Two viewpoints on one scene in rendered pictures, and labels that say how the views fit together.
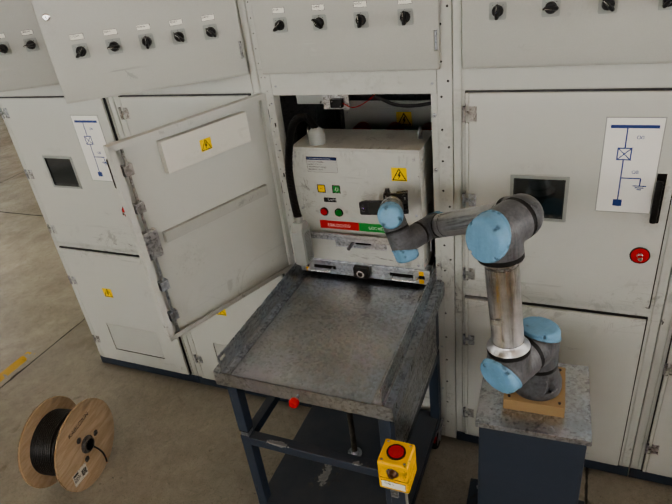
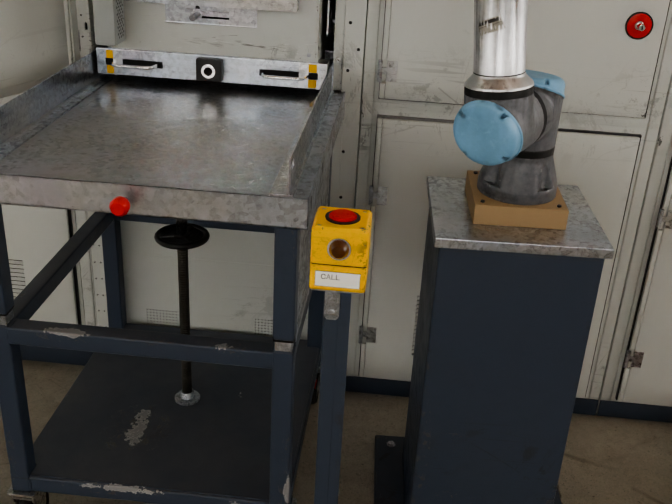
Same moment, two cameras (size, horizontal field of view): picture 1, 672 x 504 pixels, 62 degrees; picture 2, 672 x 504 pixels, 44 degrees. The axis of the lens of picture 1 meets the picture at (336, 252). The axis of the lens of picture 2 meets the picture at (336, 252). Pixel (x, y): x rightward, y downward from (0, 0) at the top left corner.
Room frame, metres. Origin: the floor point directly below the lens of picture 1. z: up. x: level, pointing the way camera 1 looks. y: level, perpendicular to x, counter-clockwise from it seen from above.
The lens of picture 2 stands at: (-0.03, 0.32, 1.37)
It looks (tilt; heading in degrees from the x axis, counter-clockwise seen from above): 26 degrees down; 339
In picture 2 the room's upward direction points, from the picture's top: 3 degrees clockwise
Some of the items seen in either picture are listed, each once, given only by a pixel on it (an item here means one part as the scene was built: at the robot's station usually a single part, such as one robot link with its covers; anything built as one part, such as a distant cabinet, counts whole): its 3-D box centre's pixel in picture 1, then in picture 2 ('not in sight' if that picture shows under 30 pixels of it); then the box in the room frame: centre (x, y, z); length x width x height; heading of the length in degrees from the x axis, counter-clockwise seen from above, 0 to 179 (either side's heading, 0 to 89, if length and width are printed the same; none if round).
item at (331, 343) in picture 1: (337, 329); (179, 137); (1.63, 0.03, 0.82); 0.68 x 0.62 x 0.06; 154
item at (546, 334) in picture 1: (537, 342); (527, 106); (1.26, -0.55, 0.96); 0.13 x 0.12 x 0.14; 126
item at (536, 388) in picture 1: (536, 370); (519, 165); (1.27, -0.56, 0.84); 0.15 x 0.15 x 0.10
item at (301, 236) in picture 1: (302, 241); (108, 2); (1.92, 0.12, 1.04); 0.08 x 0.05 x 0.17; 154
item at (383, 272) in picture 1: (364, 267); (213, 66); (1.90, -0.10, 0.89); 0.54 x 0.05 x 0.06; 64
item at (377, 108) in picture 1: (403, 121); not in sight; (2.49, -0.38, 1.28); 0.58 x 0.02 x 0.19; 64
